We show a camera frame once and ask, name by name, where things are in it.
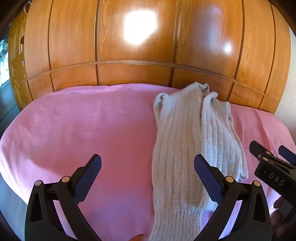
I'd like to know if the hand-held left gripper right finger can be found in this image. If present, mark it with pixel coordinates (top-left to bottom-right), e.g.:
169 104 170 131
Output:
194 154 271 241

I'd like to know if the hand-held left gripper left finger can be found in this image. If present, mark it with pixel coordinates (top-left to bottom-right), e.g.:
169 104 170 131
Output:
25 153 102 241

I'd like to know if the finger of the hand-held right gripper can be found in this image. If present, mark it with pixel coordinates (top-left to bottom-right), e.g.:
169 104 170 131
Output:
278 145 296 165
249 140 295 166

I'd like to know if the white knit sweater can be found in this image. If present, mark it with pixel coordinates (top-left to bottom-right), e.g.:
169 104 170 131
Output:
148 82 249 241

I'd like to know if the person's right hand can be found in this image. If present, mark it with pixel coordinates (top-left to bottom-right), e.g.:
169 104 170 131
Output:
269 197 287 232

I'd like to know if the pink blanket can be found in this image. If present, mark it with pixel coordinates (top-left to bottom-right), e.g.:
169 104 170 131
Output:
0 83 293 241

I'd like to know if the wooden wardrobe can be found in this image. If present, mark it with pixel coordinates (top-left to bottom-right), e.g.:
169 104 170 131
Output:
8 0 292 115

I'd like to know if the window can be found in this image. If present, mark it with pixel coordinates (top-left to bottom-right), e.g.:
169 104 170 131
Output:
0 39 11 84

